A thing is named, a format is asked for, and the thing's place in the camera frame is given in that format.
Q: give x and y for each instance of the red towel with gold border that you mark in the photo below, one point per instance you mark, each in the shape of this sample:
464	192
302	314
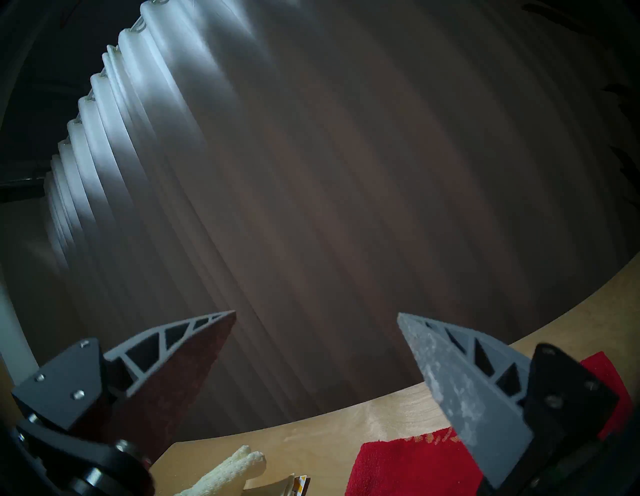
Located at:
400	465

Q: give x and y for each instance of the grey-brown pleated curtain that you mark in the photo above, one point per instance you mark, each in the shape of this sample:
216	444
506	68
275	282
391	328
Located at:
350	175

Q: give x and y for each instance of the cream dotted towel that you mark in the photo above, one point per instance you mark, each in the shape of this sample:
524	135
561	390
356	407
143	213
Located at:
225	472

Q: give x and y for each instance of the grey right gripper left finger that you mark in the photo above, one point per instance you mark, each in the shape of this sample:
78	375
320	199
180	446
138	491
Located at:
165	370

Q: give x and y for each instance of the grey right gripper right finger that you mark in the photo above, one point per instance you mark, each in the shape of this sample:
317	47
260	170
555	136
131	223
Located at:
475	395

